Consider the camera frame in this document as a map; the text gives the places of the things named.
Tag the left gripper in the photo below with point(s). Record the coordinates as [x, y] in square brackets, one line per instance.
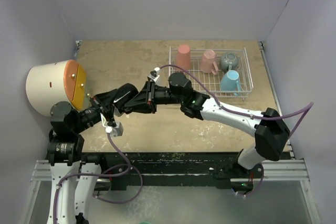
[100, 108]

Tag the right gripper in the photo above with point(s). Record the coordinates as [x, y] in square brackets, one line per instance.
[145, 102]

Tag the salmon pink tumbler cup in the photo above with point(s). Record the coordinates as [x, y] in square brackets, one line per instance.
[183, 57]

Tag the pink faceted mug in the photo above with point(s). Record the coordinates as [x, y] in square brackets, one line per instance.
[208, 62]

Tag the light blue mug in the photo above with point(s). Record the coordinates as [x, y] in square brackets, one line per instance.
[230, 82]

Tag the grey glazed mug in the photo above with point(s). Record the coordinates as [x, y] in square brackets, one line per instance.
[228, 61]

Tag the black faceted mug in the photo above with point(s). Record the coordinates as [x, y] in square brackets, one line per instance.
[120, 96]

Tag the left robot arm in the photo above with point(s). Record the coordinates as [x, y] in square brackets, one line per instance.
[73, 173]

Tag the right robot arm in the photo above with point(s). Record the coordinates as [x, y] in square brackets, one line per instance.
[268, 129]

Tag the cream cylindrical container orange lid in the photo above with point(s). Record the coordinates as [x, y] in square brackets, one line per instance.
[49, 84]

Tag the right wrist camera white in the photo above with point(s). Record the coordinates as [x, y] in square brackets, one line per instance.
[155, 76]

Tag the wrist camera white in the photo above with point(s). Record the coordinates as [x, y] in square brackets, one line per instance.
[115, 130]
[155, 76]

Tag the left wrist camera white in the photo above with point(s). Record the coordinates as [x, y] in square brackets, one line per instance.
[115, 130]

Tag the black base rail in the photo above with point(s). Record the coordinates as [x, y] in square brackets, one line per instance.
[183, 169]

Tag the white wire dish rack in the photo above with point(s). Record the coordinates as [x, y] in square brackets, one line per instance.
[212, 82]

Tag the aluminium frame rail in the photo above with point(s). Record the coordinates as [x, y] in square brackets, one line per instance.
[118, 164]

